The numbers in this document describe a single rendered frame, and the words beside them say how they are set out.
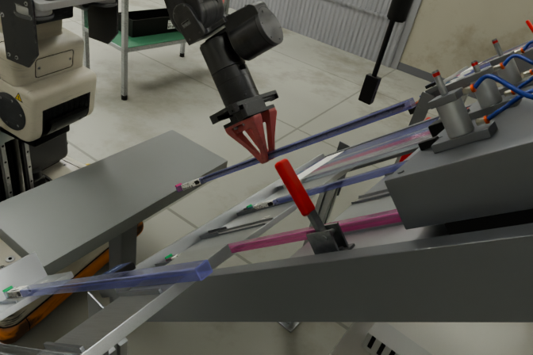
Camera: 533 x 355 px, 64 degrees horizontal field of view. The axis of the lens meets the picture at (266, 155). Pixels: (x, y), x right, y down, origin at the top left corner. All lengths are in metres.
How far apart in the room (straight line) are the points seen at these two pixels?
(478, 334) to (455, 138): 0.73
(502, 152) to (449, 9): 4.16
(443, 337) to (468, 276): 0.68
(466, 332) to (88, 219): 0.88
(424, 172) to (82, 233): 0.84
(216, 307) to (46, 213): 0.66
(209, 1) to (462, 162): 0.45
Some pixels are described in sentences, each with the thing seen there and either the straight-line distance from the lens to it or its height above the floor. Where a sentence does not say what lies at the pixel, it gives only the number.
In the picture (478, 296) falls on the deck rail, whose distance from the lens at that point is 0.35.
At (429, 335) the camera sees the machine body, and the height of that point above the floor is 0.62.
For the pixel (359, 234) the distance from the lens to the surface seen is 0.47.
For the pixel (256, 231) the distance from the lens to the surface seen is 0.71.
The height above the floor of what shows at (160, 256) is 0.73.
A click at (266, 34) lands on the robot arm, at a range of 0.61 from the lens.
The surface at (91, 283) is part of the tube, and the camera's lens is 0.50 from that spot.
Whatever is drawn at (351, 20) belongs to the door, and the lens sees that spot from 4.75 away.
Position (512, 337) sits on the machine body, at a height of 0.62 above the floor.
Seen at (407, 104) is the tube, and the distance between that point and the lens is 0.53.
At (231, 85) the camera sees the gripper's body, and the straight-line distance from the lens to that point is 0.65.
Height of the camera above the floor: 1.33
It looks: 32 degrees down
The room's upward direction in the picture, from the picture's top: 12 degrees clockwise
